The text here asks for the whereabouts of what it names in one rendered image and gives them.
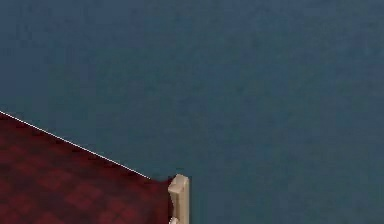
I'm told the beige wooden furniture post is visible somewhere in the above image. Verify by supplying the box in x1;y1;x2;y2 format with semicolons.
167;173;191;224

